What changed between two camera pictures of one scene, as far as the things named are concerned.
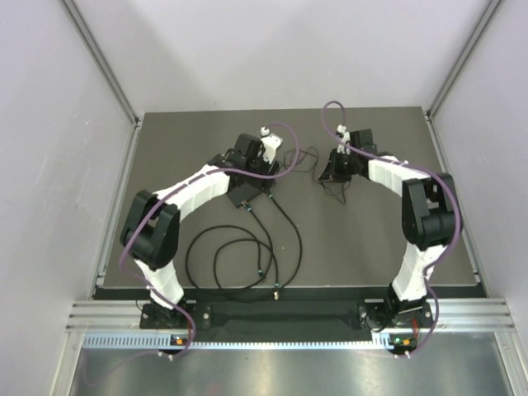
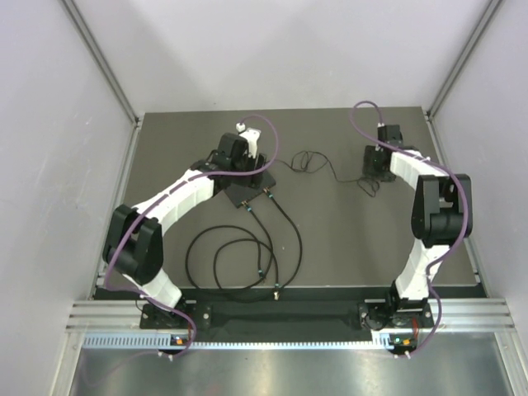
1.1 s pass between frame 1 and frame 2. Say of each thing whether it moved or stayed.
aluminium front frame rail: stayed
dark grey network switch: stayed
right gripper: moved
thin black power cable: moved
